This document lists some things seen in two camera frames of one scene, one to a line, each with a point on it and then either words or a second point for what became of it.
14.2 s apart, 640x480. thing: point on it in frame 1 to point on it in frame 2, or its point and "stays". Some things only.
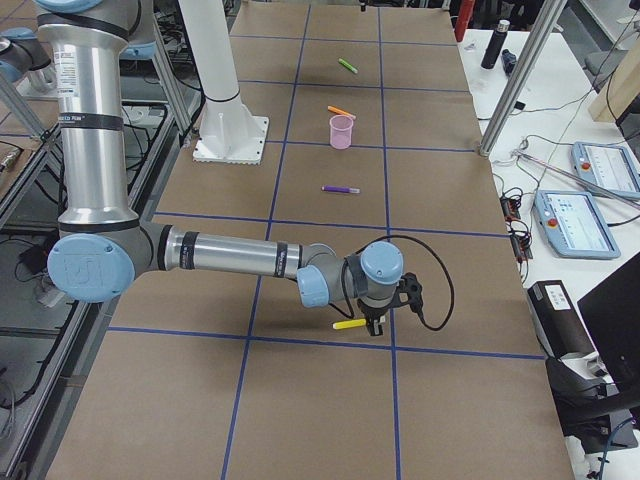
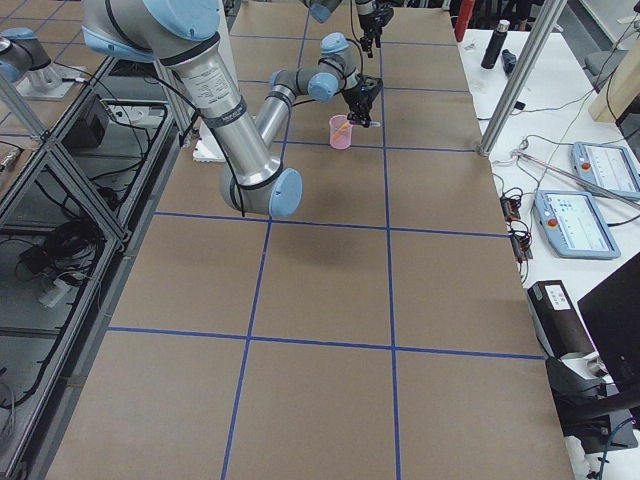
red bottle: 465,10 stays
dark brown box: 557,318 stays
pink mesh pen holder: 341,131 stays
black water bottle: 495,45 stays
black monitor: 611,314 stays
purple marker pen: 341,189 to 371,123
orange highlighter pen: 341,111 to 343,127
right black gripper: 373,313 to 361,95
